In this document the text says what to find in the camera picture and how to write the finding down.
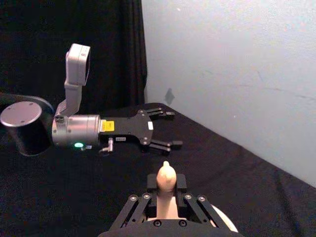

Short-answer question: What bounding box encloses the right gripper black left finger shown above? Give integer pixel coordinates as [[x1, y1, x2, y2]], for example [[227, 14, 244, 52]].
[[113, 173, 159, 229]]

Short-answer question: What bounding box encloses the black table cloth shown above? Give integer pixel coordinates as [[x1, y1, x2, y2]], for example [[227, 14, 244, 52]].
[[0, 92, 316, 237]]

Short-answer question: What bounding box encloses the black hanging curtain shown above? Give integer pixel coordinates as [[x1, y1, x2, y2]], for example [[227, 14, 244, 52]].
[[0, 0, 148, 111]]

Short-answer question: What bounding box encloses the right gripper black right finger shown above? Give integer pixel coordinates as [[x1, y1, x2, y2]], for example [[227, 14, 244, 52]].
[[175, 173, 224, 228]]

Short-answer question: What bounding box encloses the thin cable with silver plug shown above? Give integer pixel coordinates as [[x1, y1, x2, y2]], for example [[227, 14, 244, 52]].
[[98, 138, 115, 155]]

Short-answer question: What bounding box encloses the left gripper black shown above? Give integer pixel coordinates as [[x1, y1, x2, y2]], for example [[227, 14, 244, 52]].
[[99, 107, 184, 157]]

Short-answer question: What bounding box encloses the small white three-armed plastic piece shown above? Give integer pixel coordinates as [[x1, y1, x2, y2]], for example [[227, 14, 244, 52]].
[[147, 161, 239, 233]]

